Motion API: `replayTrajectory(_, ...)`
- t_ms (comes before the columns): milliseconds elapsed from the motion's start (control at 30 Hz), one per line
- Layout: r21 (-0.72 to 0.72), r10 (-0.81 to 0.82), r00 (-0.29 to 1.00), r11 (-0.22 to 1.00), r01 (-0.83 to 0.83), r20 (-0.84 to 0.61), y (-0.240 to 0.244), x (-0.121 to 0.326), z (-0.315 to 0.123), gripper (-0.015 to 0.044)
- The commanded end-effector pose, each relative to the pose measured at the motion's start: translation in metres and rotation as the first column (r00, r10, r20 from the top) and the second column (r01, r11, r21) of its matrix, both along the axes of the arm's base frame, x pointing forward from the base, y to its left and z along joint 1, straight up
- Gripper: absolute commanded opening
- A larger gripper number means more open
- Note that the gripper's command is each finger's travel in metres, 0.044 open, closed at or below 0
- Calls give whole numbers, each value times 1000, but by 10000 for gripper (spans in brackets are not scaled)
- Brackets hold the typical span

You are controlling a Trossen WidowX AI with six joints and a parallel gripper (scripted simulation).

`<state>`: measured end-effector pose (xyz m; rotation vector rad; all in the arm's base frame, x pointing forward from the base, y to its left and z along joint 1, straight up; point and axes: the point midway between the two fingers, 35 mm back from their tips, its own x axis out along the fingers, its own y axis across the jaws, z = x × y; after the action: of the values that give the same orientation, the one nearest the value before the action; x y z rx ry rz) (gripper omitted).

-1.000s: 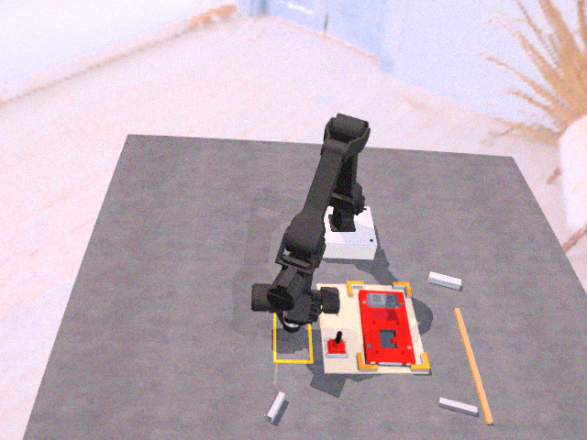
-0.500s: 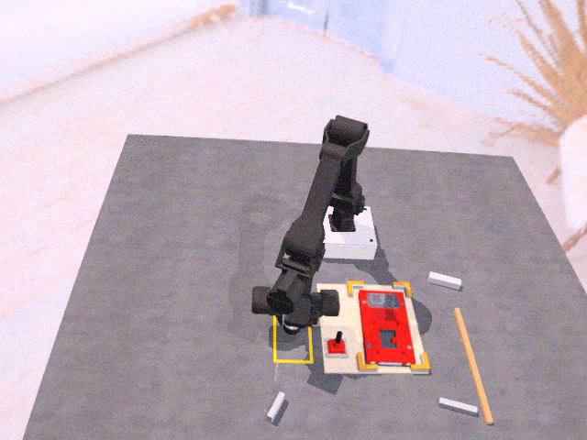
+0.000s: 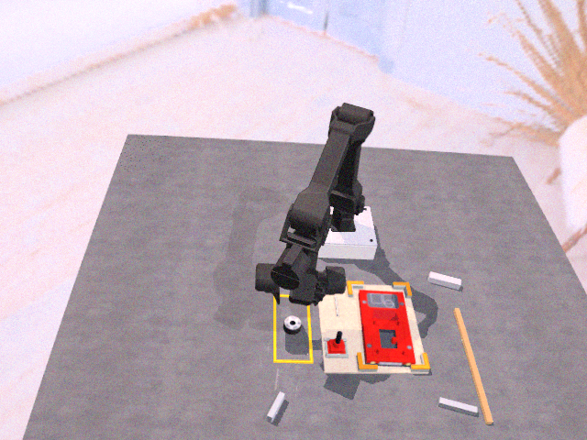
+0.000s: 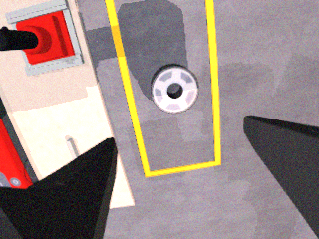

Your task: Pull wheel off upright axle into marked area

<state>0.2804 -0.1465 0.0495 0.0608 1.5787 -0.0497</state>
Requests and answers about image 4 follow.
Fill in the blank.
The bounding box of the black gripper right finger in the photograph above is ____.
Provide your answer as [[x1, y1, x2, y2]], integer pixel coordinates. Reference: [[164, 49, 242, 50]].
[[243, 115, 319, 239]]

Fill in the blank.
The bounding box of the black wheel with white rim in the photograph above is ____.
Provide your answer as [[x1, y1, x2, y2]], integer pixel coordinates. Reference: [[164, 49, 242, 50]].
[[151, 64, 199, 114]]

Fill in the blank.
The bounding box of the yellow rectangular outline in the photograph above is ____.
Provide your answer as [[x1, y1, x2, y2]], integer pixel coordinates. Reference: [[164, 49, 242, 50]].
[[105, 0, 221, 177]]

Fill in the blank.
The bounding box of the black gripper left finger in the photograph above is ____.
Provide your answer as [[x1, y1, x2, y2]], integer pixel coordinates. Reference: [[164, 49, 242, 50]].
[[0, 137, 118, 239]]

